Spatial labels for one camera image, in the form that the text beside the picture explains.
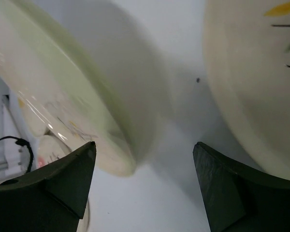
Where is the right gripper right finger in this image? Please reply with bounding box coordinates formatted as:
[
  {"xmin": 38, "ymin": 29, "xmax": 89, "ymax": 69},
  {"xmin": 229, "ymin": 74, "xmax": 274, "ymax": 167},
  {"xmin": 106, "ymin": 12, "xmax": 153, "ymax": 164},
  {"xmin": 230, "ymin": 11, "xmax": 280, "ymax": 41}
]
[{"xmin": 193, "ymin": 142, "xmax": 290, "ymax": 232}]

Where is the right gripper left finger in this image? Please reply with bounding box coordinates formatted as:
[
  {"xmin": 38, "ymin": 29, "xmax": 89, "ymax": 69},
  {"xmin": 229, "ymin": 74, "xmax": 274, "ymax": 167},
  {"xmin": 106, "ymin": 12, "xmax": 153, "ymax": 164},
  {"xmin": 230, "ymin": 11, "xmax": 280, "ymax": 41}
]
[{"xmin": 0, "ymin": 142, "xmax": 96, "ymax": 232}]

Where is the green cream plate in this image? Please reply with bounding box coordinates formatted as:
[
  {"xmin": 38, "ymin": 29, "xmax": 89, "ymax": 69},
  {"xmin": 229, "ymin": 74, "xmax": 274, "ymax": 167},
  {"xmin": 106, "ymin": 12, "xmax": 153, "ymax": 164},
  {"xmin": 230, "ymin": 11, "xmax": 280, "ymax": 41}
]
[
  {"xmin": 0, "ymin": 0, "xmax": 138, "ymax": 177},
  {"xmin": 203, "ymin": 0, "xmax": 290, "ymax": 180}
]

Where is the black cable at right base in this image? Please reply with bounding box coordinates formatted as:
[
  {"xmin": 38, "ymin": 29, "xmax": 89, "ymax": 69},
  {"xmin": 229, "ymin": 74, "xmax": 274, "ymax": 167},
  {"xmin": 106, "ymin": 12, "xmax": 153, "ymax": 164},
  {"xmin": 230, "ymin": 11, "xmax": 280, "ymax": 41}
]
[{"xmin": 0, "ymin": 136, "xmax": 34, "ymax": 174}]

